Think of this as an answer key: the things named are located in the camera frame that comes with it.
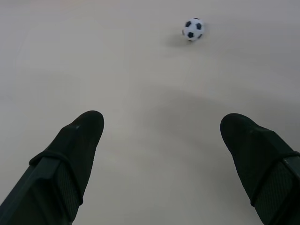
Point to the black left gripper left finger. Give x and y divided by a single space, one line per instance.
58 168

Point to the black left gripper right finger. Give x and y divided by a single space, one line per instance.
264 164

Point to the small black-white soccer ball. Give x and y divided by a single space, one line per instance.
193 29

